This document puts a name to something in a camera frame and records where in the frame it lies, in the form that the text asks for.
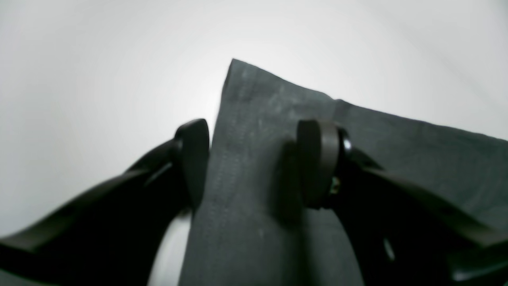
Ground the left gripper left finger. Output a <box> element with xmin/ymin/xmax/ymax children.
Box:
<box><xmin>0</xmin><ymin>119</ymin><xmax>210</xmax><ymax>286</ymax></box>

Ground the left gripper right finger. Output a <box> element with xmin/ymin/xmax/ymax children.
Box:
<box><xmin>297</xmin><ymin>120</ymin><xmax>508</xmax><ymax>286</ymax></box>

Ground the grey T-shirt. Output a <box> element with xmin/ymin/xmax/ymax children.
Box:
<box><xmin>179</xmin><ymin>60</ymin><xmax>508</xmax><ymax>286</ymax></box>

